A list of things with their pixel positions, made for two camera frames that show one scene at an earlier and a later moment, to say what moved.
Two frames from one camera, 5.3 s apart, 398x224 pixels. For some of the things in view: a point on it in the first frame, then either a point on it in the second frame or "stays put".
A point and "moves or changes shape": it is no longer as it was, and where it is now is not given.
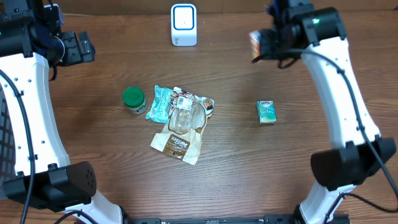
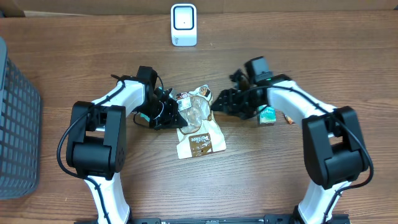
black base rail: (267, 219) stays put
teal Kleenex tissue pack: (266, 112) stays put
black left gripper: (79, 48) → (165, 109)
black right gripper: (268, 42) → (230, 99)
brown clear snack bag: (187, 122) moves or changes shape
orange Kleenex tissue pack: (254, 36) → (289, 119)
